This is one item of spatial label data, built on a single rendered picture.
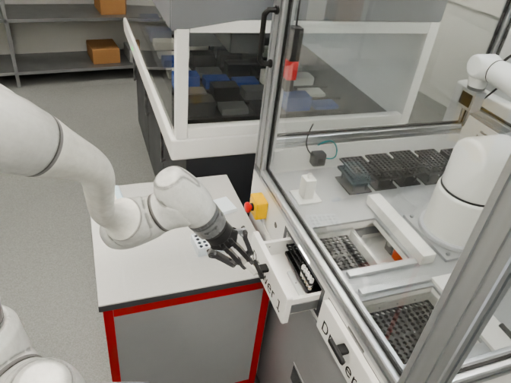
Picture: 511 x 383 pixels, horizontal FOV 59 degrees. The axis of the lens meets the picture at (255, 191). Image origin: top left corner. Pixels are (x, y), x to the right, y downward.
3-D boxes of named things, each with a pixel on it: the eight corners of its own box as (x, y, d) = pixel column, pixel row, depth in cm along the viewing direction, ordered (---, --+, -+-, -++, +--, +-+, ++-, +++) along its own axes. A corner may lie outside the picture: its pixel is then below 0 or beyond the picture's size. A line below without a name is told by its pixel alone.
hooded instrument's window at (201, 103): (172, 137, 193) (172, 29, 167) (125, 18, 327) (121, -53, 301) (398, 121, 230) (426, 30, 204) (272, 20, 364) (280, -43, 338)
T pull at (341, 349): (341, 365, 111) (341, 362, 110) (327, 340, 116) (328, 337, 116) (353, 362, 112) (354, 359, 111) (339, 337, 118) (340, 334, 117)
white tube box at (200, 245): (198, 257, 156) (198, 248, 154) (190, 242, 162) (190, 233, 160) (231, 249, 161) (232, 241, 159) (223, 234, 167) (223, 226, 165)
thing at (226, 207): (207, 219, 173) (207, 216, 172) (198, 207, 179) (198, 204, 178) (236, 211, 179) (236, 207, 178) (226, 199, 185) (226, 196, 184)
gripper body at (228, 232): (202, 245, 116) (220, 263, 122) (230, 226, 115) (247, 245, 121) (195, 226, 121) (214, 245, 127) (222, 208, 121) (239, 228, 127)
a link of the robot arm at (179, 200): (217, 191, 117) (174, 210, 120) (184, 150, 107) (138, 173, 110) (220, 221, 109) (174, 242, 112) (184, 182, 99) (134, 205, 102)
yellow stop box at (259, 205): (253, 220, 163) (255, 204, 159) (246, 208, 168) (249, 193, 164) (266, 219, 165) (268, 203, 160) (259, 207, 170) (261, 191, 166)
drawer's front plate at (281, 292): (281, 324, 129) (287, 299, 123) (249, 255, 151) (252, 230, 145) (287, 324, 130) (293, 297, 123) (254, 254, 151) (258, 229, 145)
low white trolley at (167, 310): (116, 435, 178) (98, 306, 135) (104, 313, 225) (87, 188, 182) (255, 397, 197) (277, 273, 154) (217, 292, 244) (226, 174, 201)
